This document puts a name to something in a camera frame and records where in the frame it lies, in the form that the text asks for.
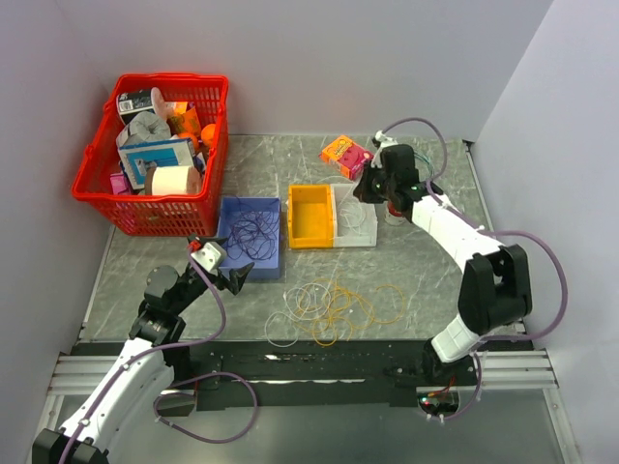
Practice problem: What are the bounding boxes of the green blue wire coil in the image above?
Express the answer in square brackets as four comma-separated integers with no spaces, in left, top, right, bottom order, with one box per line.
[413,147,435,183]

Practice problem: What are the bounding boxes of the orange snack packet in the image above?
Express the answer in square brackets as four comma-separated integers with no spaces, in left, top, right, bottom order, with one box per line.
[167,107,202,137]

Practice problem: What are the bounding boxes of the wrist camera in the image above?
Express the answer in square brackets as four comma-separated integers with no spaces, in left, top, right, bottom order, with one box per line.
[190,239,227,274]
[371,130,398,168]

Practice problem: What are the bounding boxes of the red white soup can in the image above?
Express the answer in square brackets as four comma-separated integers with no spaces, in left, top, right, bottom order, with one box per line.
[385,202,406,226]

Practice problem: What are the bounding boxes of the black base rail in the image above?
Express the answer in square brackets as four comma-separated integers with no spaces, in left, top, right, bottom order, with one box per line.
[72,337,533,412]

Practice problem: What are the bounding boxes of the black white box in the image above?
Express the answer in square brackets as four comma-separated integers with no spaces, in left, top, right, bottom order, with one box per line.
[116,88,155,125]

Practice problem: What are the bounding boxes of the white plastic bin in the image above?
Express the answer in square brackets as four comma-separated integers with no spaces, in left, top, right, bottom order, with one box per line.
[331,184,378,248]

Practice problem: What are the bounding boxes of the yellow plastic bin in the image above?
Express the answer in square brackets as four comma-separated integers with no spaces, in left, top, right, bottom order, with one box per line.
[287,184,335,249]

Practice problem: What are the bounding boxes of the dark purple wire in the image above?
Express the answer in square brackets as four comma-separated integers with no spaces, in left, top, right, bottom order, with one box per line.
[222,195,282,262]

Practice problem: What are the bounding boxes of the multicolour wire pile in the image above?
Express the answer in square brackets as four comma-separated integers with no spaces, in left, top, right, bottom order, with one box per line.
[264,277,406,348]

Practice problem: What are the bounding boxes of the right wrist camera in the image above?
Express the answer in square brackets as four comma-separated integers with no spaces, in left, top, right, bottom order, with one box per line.
[371,130,398,168]

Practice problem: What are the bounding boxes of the blue open box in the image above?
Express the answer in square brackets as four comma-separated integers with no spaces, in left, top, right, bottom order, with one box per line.
[217,196,281,280]

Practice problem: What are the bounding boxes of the orange pink snack box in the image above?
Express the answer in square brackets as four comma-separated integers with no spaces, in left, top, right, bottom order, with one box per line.
[319,135,373,181]

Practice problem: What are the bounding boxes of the orange ball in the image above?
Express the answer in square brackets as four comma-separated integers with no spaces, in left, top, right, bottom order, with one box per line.
[200,124,217,147]

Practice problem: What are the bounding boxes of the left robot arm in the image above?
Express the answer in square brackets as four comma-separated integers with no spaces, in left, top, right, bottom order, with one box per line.
[31,253,253,463]

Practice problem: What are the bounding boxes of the white wires in bin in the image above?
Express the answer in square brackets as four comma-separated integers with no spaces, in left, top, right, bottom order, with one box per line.
[333,195,376,243]

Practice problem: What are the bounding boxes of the red plastic basket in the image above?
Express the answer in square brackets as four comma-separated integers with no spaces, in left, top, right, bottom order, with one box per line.
[72,72,228,236]

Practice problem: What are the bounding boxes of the blue white box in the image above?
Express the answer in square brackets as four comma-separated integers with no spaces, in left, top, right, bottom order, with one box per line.
[118,138,195,189]

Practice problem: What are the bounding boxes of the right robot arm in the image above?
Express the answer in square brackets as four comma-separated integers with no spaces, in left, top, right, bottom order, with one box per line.
[353,142,532,386]

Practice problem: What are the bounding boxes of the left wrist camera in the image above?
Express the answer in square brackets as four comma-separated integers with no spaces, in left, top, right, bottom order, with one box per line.
[190,239,227,274]

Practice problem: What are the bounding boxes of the magenta packet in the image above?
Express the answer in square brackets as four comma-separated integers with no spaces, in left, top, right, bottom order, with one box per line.
[109,172,133,195]

